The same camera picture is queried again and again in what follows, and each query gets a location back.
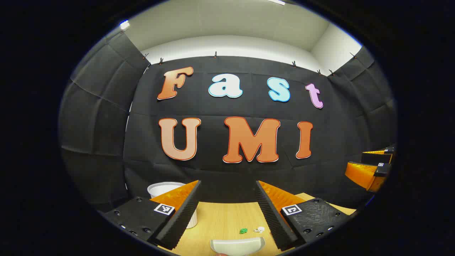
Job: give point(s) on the row of black cloth clips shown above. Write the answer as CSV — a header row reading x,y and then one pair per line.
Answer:
x,y
215,54

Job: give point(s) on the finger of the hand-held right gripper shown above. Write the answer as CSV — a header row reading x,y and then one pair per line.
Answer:
x,y
375,158
382,170

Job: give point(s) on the wooden desktop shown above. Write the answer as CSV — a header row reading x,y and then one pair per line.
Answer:
x,y
227,220

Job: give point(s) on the grey plastic dustpan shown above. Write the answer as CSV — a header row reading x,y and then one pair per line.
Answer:
x,y
236,246

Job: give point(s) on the white ribbed garbage bin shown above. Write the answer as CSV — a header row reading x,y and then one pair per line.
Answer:
x,y
163,188

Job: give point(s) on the white paper trash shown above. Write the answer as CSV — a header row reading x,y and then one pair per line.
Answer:
x,y
259,229

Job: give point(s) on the white ceiling light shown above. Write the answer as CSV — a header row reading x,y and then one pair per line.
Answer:
x,y
276,1
124,25

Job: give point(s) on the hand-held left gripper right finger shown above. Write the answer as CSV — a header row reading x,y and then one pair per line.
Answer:
x,y
273,220

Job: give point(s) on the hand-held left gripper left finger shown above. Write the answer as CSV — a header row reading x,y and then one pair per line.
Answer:
x,y
185,217

